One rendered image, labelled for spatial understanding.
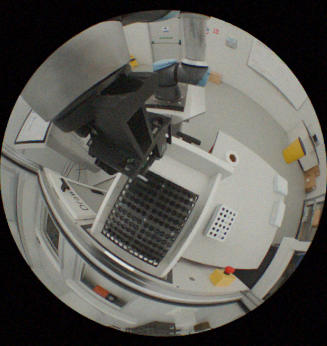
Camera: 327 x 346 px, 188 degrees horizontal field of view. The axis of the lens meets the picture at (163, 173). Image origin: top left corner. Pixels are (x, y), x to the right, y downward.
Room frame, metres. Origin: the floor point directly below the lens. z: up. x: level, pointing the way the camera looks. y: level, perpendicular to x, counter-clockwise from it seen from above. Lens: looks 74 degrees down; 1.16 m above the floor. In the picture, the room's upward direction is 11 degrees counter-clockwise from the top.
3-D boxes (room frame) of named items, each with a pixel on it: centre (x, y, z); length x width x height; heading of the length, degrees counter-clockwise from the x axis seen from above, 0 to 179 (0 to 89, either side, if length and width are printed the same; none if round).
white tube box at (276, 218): (-0.24, -0.56, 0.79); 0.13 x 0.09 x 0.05; 141
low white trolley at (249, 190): (-0.14, -0.37, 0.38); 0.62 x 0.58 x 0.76; 51
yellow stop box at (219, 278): (-0.31, -0.13, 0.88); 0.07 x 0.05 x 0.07; 51
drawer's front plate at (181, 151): (0.13, -0.06, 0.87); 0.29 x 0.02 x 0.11; 51
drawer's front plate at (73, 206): (0.08, 0.38, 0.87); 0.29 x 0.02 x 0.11; 51
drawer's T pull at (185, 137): (0.15, -0.08, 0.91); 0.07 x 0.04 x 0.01; 51
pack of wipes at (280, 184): (-0.10, -0.66, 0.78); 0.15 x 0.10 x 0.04; 61
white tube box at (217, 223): (-0.12, -0.17, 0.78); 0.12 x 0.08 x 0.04; 140
